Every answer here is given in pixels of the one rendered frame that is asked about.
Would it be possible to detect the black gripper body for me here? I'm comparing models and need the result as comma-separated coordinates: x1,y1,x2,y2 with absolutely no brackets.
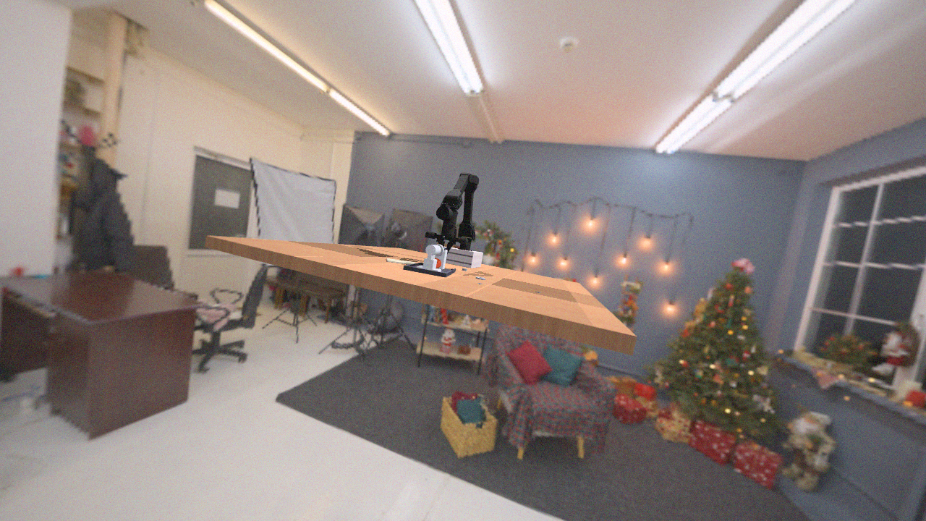
425,221,468,245

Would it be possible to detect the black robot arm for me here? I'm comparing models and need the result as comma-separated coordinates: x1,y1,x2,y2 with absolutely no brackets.
436,172,479,251

